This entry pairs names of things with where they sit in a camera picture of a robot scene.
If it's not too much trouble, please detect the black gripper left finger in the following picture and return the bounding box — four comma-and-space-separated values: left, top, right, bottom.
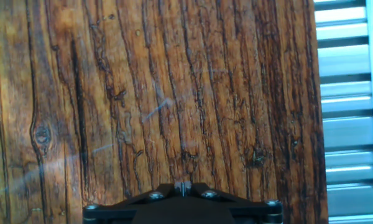
82, 182, 183, 224

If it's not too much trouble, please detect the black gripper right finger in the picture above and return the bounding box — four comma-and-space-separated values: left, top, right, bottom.
183, 182, 283, 224

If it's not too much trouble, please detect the brown wooden board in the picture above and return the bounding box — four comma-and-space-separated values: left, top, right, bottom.
0, 0, 329, 224

